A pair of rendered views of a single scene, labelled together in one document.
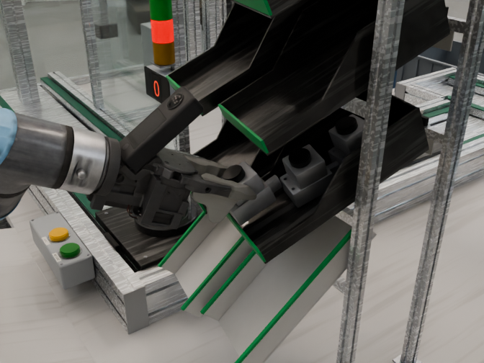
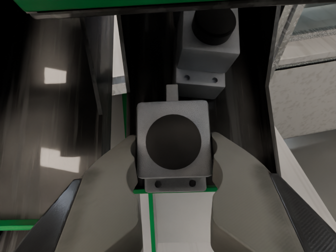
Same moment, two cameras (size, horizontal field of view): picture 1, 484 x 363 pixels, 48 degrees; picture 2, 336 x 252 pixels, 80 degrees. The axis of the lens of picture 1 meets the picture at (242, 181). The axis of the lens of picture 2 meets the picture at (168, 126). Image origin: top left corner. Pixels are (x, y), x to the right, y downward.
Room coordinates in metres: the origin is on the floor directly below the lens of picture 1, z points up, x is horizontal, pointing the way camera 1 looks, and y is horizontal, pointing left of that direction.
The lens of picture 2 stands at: (0.64, 0.07, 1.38)
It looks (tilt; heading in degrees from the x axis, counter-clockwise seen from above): 53 degrees down; 298
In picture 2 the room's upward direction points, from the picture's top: 5 degrees counter-clockwise
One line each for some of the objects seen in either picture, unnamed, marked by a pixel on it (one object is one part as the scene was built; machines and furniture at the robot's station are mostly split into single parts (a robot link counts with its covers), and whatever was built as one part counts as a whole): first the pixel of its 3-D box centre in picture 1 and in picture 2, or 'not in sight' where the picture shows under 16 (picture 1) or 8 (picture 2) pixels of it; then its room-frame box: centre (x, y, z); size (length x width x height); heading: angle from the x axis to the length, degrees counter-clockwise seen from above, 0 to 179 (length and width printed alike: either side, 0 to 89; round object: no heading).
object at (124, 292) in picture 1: (61, 207); not in sight; (1.17, 0.45, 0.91); 0.89 x 0.06 x 0.11; 35
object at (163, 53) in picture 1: (163, 51); not in sight; (1.25, 0.18, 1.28); 0.05 x 0.05 x 0.05
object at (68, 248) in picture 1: (70, 251); not in sight; (0.92, 0.35, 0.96); 0.04 x 0.04 x 0.02
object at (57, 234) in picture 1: (58, 235); not in sight; (0.98, 0.39, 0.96); 0.04 x 0.04 x 0.02
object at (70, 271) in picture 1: (61, 247); not in sight; (0.98, 0.39, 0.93); 0.21 x 0.07 x 0.06; 35
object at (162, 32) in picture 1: (162, 29); not in sight; (1.25, 0.18, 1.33); 0.05 x 0.05 x 0.05
